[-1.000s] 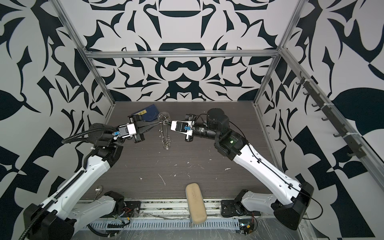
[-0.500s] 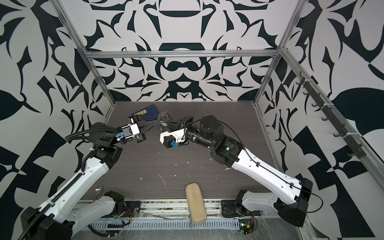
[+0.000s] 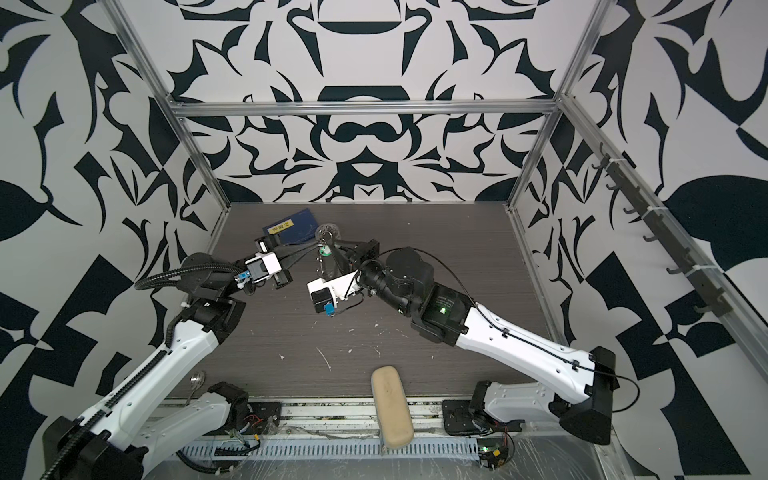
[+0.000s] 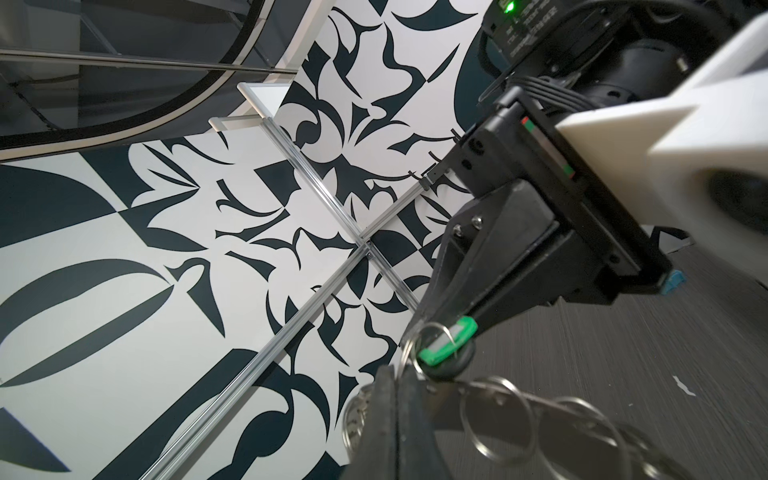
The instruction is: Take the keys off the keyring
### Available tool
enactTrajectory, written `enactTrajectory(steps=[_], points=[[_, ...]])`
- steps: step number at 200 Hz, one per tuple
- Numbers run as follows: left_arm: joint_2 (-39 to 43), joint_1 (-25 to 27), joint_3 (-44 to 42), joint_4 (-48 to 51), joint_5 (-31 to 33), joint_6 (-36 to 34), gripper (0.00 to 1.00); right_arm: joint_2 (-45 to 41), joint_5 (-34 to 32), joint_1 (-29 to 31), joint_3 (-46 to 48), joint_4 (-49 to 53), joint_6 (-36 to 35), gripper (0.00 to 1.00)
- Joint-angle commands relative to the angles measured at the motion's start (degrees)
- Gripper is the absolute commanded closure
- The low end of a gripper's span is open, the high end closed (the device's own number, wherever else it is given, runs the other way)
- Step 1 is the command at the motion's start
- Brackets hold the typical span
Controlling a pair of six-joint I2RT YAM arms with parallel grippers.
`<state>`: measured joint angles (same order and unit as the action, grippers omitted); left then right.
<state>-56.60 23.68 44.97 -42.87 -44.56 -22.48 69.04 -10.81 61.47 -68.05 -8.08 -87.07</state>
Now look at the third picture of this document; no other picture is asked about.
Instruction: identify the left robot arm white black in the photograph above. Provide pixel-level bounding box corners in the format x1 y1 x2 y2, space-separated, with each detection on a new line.
42 237 319 479

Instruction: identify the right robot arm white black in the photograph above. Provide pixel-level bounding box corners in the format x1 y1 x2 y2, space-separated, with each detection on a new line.
311 238 619 445

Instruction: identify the blue booklet yellow label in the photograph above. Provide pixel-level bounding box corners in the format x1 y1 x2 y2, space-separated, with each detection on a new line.
263 208 319 244

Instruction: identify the small round metal disc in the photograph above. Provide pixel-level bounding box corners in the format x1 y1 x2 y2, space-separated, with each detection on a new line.
189 371 206 390

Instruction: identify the beige glasses case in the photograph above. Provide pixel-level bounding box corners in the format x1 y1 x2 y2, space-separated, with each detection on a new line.
371 366 415 450

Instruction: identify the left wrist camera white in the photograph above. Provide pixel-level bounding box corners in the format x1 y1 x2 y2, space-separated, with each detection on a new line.
234 252 282 289

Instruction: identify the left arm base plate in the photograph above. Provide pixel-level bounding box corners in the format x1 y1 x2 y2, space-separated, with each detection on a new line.
239 401 283 436

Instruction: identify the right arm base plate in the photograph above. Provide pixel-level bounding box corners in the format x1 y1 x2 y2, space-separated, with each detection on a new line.
441 399 525 437

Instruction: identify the white slotted cable duct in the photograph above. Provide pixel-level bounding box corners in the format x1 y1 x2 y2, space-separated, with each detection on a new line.
182 437 480 461

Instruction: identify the small circuit board with wires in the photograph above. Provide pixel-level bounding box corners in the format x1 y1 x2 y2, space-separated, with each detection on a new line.
478 435 516 470

